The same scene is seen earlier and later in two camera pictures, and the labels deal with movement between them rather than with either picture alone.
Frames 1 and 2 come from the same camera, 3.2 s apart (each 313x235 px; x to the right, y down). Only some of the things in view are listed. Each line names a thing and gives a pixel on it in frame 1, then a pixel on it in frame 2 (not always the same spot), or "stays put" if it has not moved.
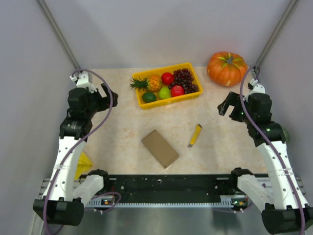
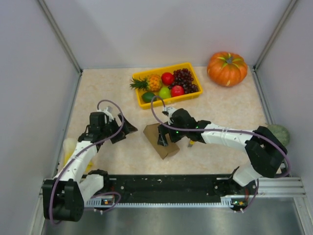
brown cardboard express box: (161, 149) → (151, 132)
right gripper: (231, 107) → (166, 129)
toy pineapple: (151, 83) stays put
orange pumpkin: (227, 69) stays put
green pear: (164, 93) stays put
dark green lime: (148, 97) stays put
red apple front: (176, 90) stays put
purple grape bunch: (183, 77) stays put
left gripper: (103, 96) → (117, 130)
